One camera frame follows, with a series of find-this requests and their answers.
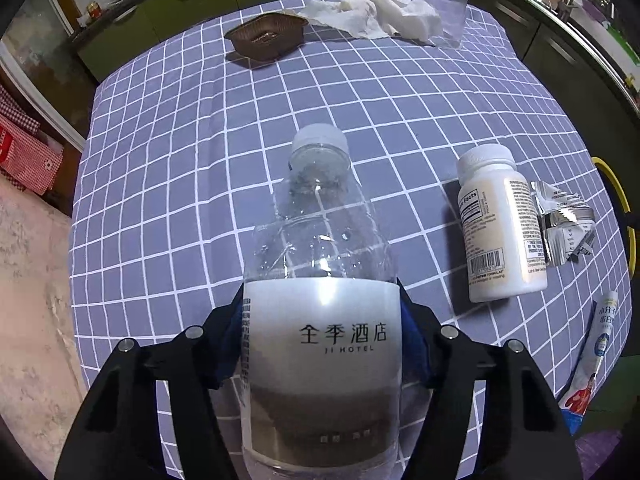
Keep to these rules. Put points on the blue checked tablecloth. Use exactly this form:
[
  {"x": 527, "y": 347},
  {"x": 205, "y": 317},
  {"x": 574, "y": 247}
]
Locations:
[{"x": 175, "y": 160}]

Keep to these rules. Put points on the clear plastic cup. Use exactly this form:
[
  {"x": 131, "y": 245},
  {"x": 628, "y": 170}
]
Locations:
[{"x": 445, "y": 15}]

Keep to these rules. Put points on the clear plastic water bottle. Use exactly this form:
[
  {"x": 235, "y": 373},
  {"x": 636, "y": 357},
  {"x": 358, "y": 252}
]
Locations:
[{"x": 320, "y": 340}]

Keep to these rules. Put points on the green stove base cabinet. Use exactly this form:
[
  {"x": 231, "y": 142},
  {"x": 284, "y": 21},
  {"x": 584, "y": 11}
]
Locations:
[{"x": 125, "y": 46}]

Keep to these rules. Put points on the green sink base cabinet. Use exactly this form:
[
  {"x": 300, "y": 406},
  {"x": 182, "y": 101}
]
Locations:
[{"x": 545, "y": 55}]

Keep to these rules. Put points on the white tissue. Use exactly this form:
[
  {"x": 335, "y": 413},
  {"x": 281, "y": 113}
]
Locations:
[{"x": 380, "y": 7}]

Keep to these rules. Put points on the small red can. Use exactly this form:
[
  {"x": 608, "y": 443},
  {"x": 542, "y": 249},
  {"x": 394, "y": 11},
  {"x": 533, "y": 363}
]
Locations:
[{"x": 94, "y": 10}]

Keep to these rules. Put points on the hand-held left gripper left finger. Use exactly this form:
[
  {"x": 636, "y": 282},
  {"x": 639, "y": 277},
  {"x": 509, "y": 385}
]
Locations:
[{"x": 231, "y": 350}]

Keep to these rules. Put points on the white toothpaste tube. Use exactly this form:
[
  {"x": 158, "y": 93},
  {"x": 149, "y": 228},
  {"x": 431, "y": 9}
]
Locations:
[{"x": 597, "y": 355}]

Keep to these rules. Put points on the purple checked cloth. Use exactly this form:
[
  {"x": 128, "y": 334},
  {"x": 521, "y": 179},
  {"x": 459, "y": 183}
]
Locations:
[{"x": 597, "y": 452}]

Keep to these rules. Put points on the frosted sliding door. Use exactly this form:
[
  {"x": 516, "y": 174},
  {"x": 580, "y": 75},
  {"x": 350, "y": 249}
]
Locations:
[{"x": 40, "y": 50}]

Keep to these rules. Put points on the green plastic tray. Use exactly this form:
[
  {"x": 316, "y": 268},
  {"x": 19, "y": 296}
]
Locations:
[{"x": 617, "y": 42}]

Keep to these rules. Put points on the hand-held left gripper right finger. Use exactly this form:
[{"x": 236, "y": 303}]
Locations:
[{"x": 415, "y": 355}]

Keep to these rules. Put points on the white pill bottle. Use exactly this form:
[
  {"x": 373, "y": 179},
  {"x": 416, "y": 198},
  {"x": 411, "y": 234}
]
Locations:
[{"x": 500, "y": 220}]

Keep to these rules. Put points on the brown plastic tray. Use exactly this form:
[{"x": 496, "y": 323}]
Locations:
[{"x": 265, "y": 35}]

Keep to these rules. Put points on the yellow rimmed dark bin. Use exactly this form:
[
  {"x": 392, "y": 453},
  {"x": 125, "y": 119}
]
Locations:
[{"x": 621, "y": 191}]

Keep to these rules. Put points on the red checked apron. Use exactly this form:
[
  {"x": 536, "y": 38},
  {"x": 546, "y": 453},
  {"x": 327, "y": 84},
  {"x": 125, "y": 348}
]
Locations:
[{"x": 30, "y": 160}]

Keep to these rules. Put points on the silver foil wrapper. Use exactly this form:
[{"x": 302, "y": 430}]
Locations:
[{"x": 565, "y": 220}]

